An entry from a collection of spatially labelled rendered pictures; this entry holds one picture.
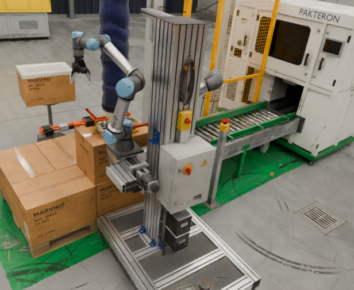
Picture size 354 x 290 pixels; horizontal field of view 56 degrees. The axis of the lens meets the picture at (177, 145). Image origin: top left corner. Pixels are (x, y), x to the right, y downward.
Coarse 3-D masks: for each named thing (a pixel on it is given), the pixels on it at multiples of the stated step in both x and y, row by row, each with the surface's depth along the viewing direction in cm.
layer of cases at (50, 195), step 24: (48, 144) 347; (72, 144) 351; (0, 168) 308; (24, 168) 307; (48, 168) 310; (72, 168) 314; (24, 192) 278; (48, 192) 281; (72, 192) 283; (96, 192) 298; (120, 192) 317; (24, 216) 271; (48, 216) 276; (72, 216) 293; (96, 216) 311
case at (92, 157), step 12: (84, 132) 294; (96, 132) 296; (144, 132) 304; (84, 144) 290; (96, 144) 278; (144, 144) 309; (84, 156) 297; (96, 156) 281; (84, 168) 305; (96, 168) 287; (96, 180) 293; (108, 180) 301
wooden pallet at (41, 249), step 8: (16, 224) 317; (88, 224) 309; (96, 224) 316; (24, 232) 292; (72, 232) 313; (80, 232) 314; (88, 232) 315; (48, 240) 287; (56, 240) 304; (64, 240) 305; (72, 240) 305; (32, 248) 280; (40, 248) 285; (48, 248) 291; (56, 248) 297
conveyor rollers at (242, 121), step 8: (248, 112) 471; (256, 112) 472; (264, 112) 474; (232, 120) 440; (240, 120) 449; (248, 120) 450; (256, 120) 451; (264, 120) 452; (200, 128) 411; (208, 128) 413; (216, 128) 415; (232, 128) 419; (240, 128) 429; (264, 128) 432; (200, 136) 397; (208, 136) 400; (216, 136) 402
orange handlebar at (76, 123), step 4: (128, 112) 306; (104, 116) 294; (96, 120) 286; (100, 120) 288; (104, 120) 291; (68, 124) 276; (72, 124) 278; (76, 124) 276; (80, 124) 278; (84, 124) 280; (140, 124) 286; (144, 124) 288; (60, 128) 269; (40, 132) 261
